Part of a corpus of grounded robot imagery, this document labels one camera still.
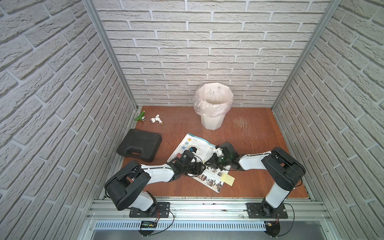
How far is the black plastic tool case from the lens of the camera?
0.90m

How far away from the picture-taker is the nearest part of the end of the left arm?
0.66 metres

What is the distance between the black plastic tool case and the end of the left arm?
0.84ft
